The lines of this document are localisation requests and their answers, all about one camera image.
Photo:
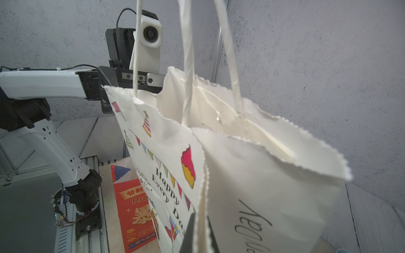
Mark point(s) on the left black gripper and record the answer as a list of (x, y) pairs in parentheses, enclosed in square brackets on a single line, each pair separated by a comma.
[(118, 77)]

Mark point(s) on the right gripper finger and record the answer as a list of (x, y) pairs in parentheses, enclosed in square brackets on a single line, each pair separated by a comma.
[(186, 246)]

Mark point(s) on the white happy every day bag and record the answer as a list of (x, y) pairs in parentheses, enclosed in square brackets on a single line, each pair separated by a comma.
[(265, 184)]

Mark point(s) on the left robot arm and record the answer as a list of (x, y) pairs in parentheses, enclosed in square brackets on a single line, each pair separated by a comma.
[(26, 112)]

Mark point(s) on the red and white paper bag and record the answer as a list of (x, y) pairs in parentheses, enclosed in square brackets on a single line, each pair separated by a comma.
[(134, 213)]

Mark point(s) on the light blue mug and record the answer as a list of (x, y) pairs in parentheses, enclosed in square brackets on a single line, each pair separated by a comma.
[(341, 250)]

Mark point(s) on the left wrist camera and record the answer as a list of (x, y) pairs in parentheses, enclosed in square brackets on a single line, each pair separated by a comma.
[(150, 42)]

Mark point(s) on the left metal frame post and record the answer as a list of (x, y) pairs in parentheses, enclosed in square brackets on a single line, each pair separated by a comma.
[(217, 56)]

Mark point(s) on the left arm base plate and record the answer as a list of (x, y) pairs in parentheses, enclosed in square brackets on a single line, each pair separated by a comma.
[(88, 224)]

